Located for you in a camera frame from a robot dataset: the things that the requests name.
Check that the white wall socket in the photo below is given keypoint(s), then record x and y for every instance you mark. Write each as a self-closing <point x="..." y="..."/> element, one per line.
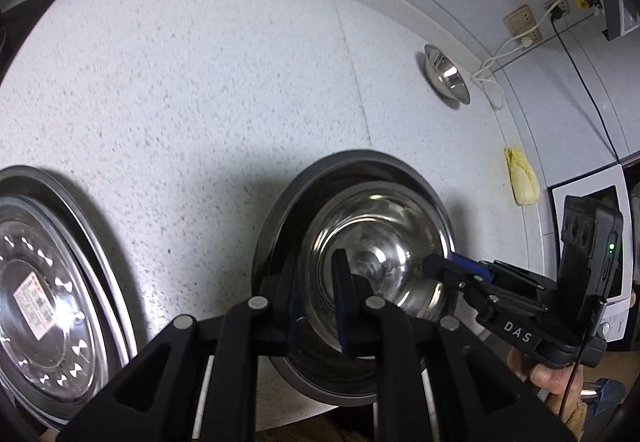
<point x="557" y="5"/>

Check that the large steel bowl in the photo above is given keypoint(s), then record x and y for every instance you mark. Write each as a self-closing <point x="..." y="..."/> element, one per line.
<point x="350" y="166"/>

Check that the yellow napa cabbage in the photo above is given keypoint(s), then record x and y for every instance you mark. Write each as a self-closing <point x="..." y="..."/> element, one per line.
<point x="521" y="177"/>

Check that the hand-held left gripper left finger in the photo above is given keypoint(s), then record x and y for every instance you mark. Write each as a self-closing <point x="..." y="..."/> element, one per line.
<point x="280" y="322"/>

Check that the beige wall socket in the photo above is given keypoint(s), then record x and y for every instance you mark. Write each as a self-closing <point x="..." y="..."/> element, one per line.
<point x="519" y="19"/>
<point x="531" y="37"/>

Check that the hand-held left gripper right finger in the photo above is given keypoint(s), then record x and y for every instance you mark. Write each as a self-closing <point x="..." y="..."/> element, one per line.
<point x="342" y="302"/>

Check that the person's right hand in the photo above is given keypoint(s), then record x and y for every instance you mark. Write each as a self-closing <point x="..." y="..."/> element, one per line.
<point x="547" y="376"/>

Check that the medium steel bowl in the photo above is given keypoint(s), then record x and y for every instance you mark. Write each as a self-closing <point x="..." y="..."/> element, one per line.
<point x="380" y="222"/>

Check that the medium steel plate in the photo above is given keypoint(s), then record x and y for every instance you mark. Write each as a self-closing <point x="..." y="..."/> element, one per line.
<point x="102" y="317"/>

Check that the white microwave oven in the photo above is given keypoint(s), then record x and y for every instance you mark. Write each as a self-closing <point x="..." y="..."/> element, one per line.
<point x="618" y="317"/>

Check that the large steel plate with label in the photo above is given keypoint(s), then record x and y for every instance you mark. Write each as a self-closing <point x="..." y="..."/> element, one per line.
<point x="124" y="312"/>

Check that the small steel plate with label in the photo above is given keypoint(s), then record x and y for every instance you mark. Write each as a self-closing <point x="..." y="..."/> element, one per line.
<point x="40" y="337"/>

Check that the small steel bowl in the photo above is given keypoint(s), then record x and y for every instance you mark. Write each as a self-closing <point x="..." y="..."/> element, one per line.
<point x="445" y="71"/>

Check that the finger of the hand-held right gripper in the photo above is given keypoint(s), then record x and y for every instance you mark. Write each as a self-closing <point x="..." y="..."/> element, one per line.
<point x="472" y="267"/>
<point x="442" y="273"/>

